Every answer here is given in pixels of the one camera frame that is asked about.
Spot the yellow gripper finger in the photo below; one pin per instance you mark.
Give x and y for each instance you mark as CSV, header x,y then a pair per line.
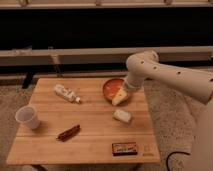
x,y
119,97

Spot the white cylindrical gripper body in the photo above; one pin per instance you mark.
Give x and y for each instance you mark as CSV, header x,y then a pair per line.
x,y
132,83

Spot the white sponge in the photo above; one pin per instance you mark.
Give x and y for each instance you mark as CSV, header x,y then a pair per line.
x,y
122,116

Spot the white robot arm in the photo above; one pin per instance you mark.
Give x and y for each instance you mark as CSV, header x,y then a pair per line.
x,y
194,83

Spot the orange ceramic bowl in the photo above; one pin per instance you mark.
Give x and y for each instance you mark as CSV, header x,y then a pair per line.
x,y
111,87

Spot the wooden table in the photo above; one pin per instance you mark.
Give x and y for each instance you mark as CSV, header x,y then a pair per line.
x,y
98,129

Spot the small dark rectangular box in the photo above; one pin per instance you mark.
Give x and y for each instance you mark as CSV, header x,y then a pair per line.
x,y
127,148

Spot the brown snack bar wrapper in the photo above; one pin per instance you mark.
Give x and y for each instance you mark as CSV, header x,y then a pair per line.
x,y
64,136

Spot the white plastic cup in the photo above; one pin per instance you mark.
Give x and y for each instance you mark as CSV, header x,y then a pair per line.
x,y
27,115

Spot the grey metal rail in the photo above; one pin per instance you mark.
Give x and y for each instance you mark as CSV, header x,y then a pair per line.
x,y
30,57

